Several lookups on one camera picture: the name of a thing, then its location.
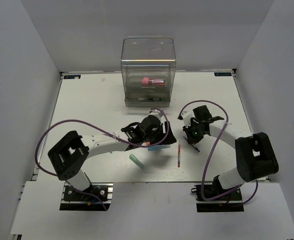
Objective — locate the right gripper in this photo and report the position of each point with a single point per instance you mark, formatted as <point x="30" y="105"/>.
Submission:
<point x="191" y="138"/>

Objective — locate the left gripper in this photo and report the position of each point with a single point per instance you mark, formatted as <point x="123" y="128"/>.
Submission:
<point x="171" y="139"/>

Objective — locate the green pen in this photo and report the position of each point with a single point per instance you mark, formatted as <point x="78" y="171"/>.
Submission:
<point x="151" y="99"/>

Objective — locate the clear drawer organizer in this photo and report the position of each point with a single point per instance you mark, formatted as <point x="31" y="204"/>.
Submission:
<point x="152" y="57"/>

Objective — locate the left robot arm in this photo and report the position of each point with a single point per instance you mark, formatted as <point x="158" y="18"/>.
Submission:
<point x="69" y="154"/>

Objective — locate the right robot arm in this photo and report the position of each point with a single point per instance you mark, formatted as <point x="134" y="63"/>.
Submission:
<point x="255" y="156"/>

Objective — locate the blue capped highlighter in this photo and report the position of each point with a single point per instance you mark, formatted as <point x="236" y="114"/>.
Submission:
<point x="158" y="147"/>

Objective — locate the green capped highlighter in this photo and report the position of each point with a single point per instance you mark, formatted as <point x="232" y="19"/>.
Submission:
<point x="138" y="163"/>

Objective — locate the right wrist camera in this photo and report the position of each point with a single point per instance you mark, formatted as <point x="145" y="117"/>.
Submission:
<point x="186" y="117"/>

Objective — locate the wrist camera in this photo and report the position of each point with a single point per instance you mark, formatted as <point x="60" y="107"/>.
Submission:
<point x="156" y="113"/>
<point x="186" y="117"/>

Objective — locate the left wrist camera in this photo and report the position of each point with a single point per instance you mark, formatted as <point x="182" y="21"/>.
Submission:
<point x="156" y="113"/>

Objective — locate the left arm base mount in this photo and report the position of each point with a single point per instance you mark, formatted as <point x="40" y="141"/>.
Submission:
<point x="98" y="200"/>

